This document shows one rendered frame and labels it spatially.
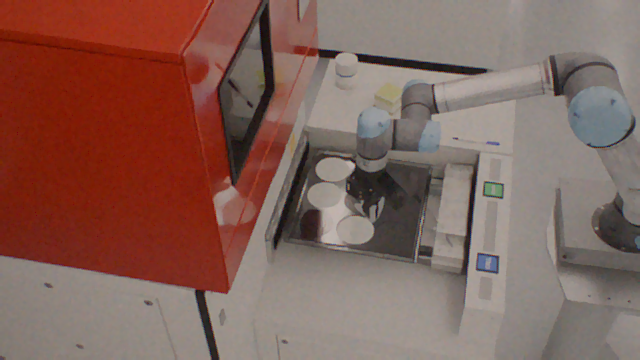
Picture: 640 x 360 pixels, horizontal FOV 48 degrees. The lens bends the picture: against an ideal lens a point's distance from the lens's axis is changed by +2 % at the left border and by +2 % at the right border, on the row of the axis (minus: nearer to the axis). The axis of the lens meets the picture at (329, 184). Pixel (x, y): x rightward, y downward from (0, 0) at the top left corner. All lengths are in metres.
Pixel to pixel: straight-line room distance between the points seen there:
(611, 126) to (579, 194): 0.62
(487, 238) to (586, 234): 0.30
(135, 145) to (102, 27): 0.20
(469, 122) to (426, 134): 0.60
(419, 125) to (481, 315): 0.50
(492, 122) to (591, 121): 0.68
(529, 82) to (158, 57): 0.93
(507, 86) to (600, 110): 0.24
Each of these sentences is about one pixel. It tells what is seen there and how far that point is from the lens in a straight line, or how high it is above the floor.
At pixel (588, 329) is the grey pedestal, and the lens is 2.39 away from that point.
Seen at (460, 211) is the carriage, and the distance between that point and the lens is 2.06.
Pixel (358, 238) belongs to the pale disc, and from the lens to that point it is 1.94.
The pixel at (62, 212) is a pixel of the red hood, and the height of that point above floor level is 1.41.
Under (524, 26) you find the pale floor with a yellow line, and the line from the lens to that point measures 4.42.
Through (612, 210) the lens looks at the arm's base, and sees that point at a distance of 2.07.
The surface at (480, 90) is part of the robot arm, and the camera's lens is 1.70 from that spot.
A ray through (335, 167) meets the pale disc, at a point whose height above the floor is 0.90.
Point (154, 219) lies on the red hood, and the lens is 1.33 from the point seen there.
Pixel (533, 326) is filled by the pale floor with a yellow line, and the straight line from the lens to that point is 2.94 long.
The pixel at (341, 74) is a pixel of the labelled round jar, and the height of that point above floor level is 1.02.
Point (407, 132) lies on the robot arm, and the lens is 1.62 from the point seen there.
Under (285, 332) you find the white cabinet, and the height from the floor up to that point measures 0.78.
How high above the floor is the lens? 2.41
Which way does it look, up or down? 47 degrees down
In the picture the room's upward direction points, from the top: 1 degrees counter-clockwise
